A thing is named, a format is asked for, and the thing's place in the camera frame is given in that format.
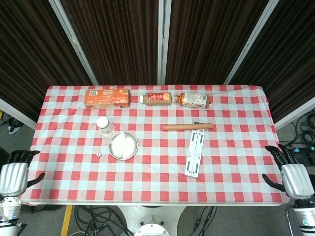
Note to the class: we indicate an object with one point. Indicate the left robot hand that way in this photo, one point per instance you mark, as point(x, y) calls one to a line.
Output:
point(13, 177)

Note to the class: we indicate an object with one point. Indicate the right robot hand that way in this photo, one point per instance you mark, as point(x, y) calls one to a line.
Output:
point(296, 180)

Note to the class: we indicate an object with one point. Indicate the small silver object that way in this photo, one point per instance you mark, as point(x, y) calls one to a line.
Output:
point(98, 155)

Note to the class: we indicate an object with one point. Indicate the white paper cup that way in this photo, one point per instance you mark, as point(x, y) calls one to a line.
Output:
point(105, 127)

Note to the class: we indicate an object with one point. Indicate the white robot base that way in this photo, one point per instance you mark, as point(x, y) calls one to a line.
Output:
point(151, 221)

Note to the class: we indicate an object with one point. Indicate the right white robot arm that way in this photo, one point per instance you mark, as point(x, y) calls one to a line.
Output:
point(305, 216)

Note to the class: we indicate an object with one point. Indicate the round metal plate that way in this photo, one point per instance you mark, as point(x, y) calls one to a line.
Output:
point(123, 145)

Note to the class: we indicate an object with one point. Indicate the black power strip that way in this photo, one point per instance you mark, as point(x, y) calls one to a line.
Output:
point(305, 152)

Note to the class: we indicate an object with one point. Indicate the white folding stand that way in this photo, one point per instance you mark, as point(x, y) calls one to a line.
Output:
point(194, 155)

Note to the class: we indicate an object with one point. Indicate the dark ribbed partition panel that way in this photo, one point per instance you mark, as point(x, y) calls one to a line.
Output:
point(290, 61)
point(29, 54)
point(118, 41)
point(211, 41)

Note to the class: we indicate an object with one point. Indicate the orange cardboard box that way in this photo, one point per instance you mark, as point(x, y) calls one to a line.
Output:
point(107, 98)

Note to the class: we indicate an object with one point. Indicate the wooden rolling pin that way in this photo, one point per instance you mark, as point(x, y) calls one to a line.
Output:
point(182, 127)

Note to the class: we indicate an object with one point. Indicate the amber tea bottle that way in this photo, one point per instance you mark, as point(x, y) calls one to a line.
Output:
point(193, 99)

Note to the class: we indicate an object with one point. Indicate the red white checkered tablecloth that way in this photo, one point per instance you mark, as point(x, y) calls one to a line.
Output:
point(157, 186)

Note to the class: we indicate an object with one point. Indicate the brown drink bottle white cap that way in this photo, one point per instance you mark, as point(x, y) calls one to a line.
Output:
point(156, 98)

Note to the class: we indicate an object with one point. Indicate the grey partition post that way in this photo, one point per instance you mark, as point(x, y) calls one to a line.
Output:
point(163, 41)
point(73, 41)
point(251, 41)

